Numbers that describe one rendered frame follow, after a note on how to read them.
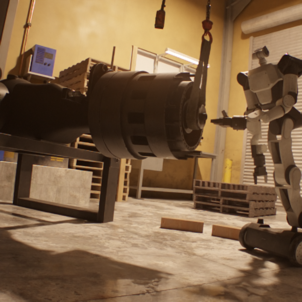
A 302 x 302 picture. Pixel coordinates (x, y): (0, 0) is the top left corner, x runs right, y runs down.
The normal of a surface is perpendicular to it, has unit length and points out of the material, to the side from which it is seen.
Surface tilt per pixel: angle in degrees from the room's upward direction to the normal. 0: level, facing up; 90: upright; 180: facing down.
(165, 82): 56
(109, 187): 90
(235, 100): 90
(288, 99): 87
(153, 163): 90
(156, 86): 64
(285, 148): 111
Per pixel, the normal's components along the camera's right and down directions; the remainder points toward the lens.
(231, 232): -0.58, -0.11
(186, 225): -0.16, -0.08
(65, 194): 0.59, 0.01
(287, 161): 0.37, -0.02
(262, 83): -0.86, 0.26
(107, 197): 0.92, 0.07
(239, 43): -0.80, -0.12
